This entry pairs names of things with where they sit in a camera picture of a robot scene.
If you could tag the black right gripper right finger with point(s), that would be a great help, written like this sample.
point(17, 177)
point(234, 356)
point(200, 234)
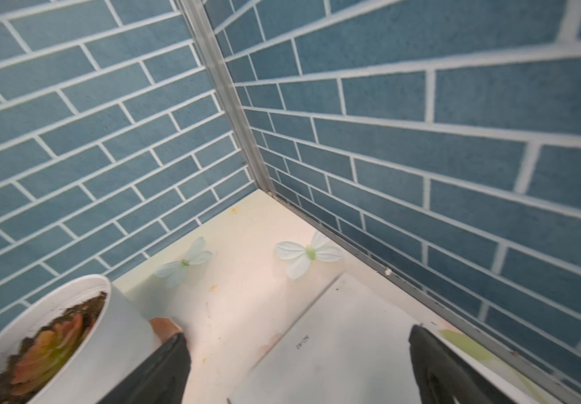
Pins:
point(443, 377)

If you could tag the small pale butterfly decoration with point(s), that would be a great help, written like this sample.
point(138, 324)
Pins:
point(190, 269)

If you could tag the red-orange succulent plant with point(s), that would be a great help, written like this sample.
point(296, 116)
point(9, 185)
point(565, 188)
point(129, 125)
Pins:
point(50, 351)

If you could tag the white flat box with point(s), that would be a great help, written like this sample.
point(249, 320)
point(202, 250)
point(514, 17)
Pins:
point(352, 346)

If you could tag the pink pot saucer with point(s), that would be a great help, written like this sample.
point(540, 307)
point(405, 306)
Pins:
point(165, 328)

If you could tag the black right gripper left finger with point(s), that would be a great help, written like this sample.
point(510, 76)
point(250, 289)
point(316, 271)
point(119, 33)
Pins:
point(160, 379)

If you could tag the white plastic flower pot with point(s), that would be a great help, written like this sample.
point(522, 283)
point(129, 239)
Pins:
point(119, 342)

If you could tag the large pale butterfly decoration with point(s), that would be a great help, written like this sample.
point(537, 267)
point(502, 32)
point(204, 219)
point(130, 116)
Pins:
point(300, 258)

